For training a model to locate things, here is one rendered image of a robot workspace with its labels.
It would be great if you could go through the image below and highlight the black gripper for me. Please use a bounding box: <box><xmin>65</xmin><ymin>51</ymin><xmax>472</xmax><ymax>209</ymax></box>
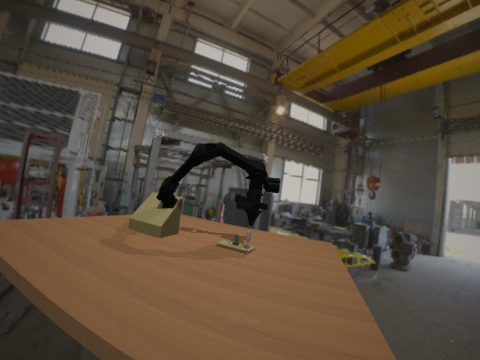
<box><xmin>236</xmin><ymin>190</ymin><xmax>268</xmax><ymax>226</ymax></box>

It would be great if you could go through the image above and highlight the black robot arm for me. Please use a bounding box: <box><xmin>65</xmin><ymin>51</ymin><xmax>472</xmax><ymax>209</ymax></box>
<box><xmin>156</xmin><ymin>142</ymin><xmax>281</xmax><ymax>208</ymax></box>

